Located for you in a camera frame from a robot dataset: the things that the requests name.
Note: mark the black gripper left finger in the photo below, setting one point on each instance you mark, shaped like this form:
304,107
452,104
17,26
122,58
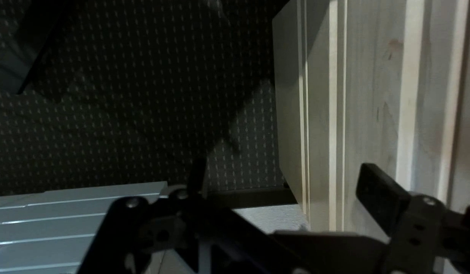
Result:
196,177

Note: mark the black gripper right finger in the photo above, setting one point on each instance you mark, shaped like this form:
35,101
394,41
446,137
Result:
382,197

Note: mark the white ribbed radiator box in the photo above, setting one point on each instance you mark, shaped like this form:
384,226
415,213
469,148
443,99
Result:
49,232

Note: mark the wooden drawer cabinet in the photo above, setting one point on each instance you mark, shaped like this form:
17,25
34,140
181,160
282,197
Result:
371,81

